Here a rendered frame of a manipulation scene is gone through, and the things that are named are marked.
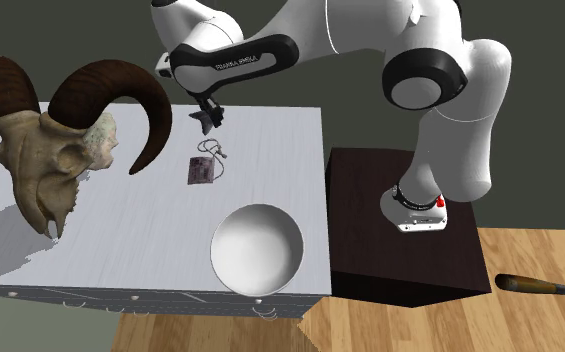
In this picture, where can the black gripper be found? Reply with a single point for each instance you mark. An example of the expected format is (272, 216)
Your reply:
(212, 111)

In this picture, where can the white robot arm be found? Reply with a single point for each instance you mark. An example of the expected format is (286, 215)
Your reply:
(448, 146)

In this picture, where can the white topped chest of drawers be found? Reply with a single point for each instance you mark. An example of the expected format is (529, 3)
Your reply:
(131, 229)

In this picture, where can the white bowl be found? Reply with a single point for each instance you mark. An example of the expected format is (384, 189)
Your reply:
(256, 251)

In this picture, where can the ram skull with brown horns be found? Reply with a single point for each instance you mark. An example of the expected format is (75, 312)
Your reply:
(33, 146)

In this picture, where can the dark brown robot stand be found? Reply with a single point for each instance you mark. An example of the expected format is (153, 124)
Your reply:
(360, 234)

